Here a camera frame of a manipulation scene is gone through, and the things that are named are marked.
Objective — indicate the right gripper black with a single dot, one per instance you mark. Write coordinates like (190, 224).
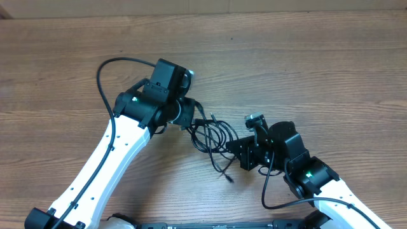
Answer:
(247, 154)

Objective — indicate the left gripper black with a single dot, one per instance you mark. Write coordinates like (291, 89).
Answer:
(186, 119)

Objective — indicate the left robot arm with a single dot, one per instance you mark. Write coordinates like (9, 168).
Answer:
(137, 113)

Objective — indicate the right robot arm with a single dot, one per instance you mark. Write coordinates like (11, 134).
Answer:
(280, 148)

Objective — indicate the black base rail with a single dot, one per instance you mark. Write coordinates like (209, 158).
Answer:
(275, 224)

